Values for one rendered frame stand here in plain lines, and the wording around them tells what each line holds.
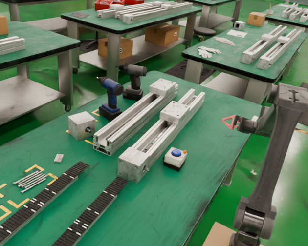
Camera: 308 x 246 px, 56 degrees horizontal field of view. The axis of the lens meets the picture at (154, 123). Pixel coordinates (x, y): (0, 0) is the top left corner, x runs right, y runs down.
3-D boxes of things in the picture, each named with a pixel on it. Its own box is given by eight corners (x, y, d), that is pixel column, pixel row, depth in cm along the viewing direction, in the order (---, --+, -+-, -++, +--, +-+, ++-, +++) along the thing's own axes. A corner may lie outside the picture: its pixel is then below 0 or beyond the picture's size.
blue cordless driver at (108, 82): (112, 123, 160) (114, 87, 148) (91, 109, 170) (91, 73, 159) (123, 119, 165) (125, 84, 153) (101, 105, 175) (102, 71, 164)
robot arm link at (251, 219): (235, 243, 87) (253, 250, 86) (244, 219, 82) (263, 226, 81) (238, 220, 95) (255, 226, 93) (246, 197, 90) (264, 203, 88)
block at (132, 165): (142, 186, 121) (144, 168, 116) (117, 174, 125) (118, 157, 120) (152, 174, 128) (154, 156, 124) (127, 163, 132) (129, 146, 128)
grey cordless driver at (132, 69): (141, 102, 185) (145, 69, 174) (111, 96, 187) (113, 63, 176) (144, 97, 192) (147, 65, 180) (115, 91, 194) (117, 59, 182)
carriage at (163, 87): (164, 101, 177) (165, 91, 174) (148, 95, 181) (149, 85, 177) (174, 92, 190) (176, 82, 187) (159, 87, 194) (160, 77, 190)
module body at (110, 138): (111, 156, 135) (111, 141, 131) (93, 149, 139) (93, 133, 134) (176, 95, 199) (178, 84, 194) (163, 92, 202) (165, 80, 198)
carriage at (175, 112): (177, 129, 151) (179, 118, 148) (158, 122, 155) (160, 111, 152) (188, 116, 164) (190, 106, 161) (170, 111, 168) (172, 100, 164)
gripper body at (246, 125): (238, 115, 131) (253, 119, 126) (249, 119, 138) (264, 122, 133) (234, 130, 131) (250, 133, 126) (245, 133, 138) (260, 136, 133)
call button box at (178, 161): (179, 172, 132) (181, 160, 128) (159, 164, 135) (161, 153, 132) (185, 162, 138) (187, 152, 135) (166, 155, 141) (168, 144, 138)
